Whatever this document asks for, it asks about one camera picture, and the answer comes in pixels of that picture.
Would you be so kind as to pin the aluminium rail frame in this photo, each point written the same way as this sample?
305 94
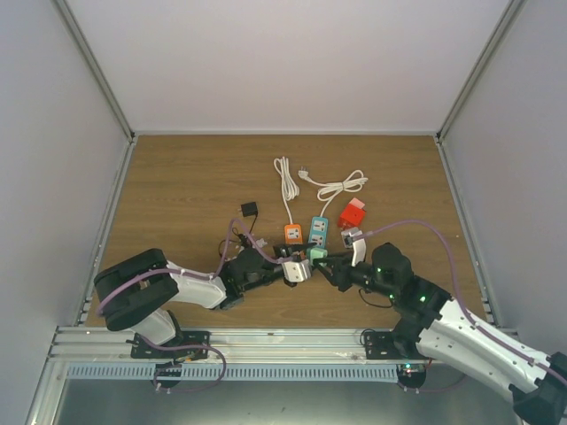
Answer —
289 354

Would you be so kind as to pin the red cube socket adapter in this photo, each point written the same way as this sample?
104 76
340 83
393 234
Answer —
353 214

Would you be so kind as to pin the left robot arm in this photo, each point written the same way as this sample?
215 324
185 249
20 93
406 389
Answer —
132 294

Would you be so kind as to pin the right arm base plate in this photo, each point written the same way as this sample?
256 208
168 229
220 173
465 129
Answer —
379 344

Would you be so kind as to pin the black charger with cable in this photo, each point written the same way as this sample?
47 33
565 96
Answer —
247 210

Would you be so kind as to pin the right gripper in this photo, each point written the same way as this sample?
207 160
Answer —
340 265

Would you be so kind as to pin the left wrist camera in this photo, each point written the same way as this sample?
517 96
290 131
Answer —
297 271

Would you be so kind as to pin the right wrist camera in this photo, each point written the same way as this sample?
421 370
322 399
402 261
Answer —
353 239

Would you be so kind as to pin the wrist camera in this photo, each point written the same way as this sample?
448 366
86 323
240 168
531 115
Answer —
297 271
353 239

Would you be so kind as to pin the orange power strip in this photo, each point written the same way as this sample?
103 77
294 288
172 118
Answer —
293 234

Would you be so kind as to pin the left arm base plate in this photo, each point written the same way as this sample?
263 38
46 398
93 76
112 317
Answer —
140 349

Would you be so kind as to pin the teal power strip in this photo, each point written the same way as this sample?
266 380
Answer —
318 231

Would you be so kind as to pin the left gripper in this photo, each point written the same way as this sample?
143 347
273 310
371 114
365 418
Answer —
291 249

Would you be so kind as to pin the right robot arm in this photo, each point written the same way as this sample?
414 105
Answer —
434 325

